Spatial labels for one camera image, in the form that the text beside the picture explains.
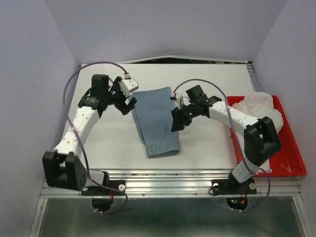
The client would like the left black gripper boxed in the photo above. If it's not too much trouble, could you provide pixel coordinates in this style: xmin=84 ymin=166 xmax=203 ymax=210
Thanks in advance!
xmin=104 ymin=78 xmax=137 ymax=116

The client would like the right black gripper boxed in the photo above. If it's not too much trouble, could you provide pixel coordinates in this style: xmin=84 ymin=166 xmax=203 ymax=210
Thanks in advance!
xmin=170 ymin=103 xmax=198 ymax=133

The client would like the light blue denim skirt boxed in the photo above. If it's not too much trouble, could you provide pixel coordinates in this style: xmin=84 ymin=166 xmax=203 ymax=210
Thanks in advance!
xmin=132 ymin=87 xmax=180 ymax=158

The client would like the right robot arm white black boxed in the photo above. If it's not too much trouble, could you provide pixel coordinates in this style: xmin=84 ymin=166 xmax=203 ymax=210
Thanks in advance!
xmin=170 ymin=85 xmax=281 ymax=195

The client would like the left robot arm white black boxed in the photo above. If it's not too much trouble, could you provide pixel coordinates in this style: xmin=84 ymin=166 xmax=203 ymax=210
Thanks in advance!
xmin=42 ymin=75 xmax=139 ymax=191

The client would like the white skirt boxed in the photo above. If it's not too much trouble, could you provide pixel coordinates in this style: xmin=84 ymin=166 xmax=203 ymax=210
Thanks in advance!
xmin=231 ymin=90 xmax=283 ymax=173

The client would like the red plastic tray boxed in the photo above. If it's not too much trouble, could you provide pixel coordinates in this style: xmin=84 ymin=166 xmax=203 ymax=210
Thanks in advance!
xmin=226 ymin=95 xmax=307 ymax=178

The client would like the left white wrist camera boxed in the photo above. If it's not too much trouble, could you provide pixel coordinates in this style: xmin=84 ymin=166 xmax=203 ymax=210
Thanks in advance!
xmin=119 ymin=73 xmax=139 ymax=98

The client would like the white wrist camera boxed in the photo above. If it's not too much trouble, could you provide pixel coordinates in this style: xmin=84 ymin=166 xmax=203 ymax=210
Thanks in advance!
xmin=119 ymin=73 xmax=139 ymax=98
xmin=170 ymin=92 xmax=185 ymax=109

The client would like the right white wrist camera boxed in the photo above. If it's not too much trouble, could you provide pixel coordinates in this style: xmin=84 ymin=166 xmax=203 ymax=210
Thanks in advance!
xmin=170 ymin=92 xmax=185 ymax=109

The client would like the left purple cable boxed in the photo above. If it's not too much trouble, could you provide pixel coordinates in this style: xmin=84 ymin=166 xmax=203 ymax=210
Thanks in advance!
xmin=62 ymin=61 xmax=129 ymax=215

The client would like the purple cable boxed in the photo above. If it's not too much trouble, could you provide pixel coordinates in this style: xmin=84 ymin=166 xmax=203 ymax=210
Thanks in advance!
xmin=170 ymin=79 xmax=271 ymax=213
xmin=62 ymin=61 xmax=129 ymax=215

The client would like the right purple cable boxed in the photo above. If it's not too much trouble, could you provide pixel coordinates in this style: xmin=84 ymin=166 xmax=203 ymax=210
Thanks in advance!
xmin=170 ymin=79 xmax=271 ymax=213

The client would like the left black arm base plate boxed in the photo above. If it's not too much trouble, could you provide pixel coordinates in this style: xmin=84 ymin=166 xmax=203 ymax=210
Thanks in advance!
xmin=80 ymin=179 xmax=127 ymax=197

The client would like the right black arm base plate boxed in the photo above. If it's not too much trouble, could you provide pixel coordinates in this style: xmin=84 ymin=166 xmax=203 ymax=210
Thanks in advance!
xmin=209 ymin=179 xmax=257 ymax=196

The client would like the aluminium extrusion frame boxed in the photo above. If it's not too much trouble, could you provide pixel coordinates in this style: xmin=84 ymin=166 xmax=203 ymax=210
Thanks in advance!
xmin=31 ymin=64 xmax=312 ymax=237

